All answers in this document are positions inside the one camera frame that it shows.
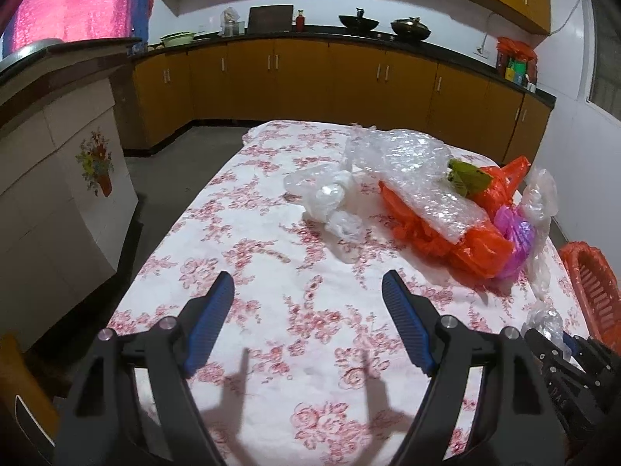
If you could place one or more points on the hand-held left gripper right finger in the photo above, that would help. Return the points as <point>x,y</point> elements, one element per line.
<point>407,325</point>

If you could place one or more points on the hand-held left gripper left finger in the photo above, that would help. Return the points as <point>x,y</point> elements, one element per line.
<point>213,320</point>

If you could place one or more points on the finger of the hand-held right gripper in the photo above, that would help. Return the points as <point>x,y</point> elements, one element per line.
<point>543,349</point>
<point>573,347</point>

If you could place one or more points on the orange slatted plastic bin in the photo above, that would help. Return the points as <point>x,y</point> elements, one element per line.
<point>599,301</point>

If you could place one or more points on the orange plastic bag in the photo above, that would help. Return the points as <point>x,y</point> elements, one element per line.
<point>499,184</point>
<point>480,252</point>

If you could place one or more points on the pink purple plastic bag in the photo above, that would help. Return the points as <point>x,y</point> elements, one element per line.
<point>519,233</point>

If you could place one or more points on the cloudy white plastic bag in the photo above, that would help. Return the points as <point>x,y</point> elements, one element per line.
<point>325,194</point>

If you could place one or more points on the tall clear plastic bag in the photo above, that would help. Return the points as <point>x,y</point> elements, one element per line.
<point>541,194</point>

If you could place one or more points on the green plastic bag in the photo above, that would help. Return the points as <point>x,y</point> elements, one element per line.
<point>463,179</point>

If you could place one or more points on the bubble wrap sheet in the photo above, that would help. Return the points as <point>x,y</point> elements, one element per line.
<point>407,160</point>

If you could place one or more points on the orange bin liner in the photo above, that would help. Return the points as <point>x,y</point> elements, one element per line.
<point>577,252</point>

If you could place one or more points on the floral tablecloth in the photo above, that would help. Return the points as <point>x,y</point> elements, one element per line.
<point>271,233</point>

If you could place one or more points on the brown wooden furniture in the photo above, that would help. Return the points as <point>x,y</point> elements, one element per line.
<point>24,374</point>

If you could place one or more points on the tiled counter with flower decal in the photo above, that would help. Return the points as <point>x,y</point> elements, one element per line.
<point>48,179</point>

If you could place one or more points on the wooden lower kitchen cabinets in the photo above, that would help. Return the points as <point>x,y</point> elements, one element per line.
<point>301,82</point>

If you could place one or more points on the window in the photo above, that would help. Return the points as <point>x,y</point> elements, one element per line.
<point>606,68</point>

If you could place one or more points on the green basin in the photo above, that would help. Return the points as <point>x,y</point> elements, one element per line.
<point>177,40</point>

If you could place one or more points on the orange bag with bottles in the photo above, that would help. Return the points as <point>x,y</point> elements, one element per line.
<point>516,56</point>

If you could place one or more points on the wok with lid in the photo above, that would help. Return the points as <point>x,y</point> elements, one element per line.
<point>411,29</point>

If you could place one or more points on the clear bag with jars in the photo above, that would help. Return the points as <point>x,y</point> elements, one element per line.
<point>230,22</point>

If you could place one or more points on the dark cutting board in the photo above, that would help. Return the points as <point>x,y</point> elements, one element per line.
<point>270,19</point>

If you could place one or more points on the black wok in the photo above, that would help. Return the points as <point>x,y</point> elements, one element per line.
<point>359,22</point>

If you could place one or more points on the red bottle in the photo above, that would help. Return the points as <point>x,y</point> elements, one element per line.
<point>301,22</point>

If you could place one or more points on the pink curtain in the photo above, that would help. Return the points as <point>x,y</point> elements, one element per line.
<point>73,5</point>

